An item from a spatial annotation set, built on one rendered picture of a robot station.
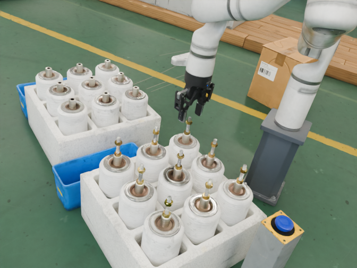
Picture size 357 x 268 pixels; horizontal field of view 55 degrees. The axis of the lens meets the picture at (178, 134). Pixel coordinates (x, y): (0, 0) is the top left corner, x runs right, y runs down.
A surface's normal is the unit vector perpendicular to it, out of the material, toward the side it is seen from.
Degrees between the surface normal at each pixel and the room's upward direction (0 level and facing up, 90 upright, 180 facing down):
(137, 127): 90
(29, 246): 0
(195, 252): 0
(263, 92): 89
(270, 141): 90
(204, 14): 95
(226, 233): 0
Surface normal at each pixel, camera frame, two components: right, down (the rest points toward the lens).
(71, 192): 0.58, 0.57
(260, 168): -0.47, 0.45
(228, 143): 0.15, -0.80
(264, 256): -0.80, 0.25
